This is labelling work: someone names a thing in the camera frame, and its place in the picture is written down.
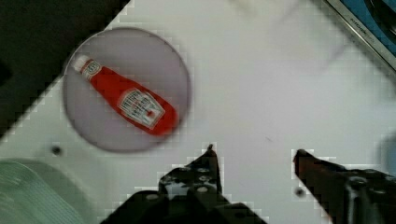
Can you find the red ketchup bottle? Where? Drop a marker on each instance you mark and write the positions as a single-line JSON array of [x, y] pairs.
[[137, 104]]

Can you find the green colander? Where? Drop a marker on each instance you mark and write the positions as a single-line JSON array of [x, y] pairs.
[[33, 192]]

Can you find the grey round plate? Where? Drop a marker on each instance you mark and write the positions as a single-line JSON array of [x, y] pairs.
[[138, 55]]

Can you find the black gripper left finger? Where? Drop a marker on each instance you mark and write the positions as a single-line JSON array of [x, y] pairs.
[[203, 170]]

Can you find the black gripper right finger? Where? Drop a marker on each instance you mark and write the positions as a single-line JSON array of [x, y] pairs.
[[348, 196]]

